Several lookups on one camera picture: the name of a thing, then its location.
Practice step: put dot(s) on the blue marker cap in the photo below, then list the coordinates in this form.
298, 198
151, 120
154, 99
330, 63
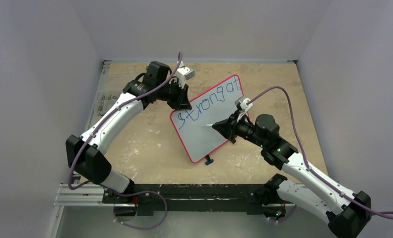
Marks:
208, 162

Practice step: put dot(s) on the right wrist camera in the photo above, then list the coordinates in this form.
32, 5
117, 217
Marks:
243, 105

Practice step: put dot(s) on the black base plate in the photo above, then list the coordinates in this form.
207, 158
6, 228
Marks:
252, 199

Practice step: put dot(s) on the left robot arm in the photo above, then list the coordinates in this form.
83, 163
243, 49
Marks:
86, 153

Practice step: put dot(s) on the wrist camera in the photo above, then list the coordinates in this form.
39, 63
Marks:
243, 105
182, 74

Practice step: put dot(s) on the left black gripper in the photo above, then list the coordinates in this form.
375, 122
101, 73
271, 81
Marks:
178, 95

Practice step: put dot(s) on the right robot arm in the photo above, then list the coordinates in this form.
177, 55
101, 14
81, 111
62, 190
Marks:
344, 211

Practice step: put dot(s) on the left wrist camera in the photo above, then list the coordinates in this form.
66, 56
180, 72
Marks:
182, 74

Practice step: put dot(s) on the pink framed whiteboard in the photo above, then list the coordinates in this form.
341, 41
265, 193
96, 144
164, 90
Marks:
213, 105

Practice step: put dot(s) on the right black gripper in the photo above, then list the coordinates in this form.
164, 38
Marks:
232, 128

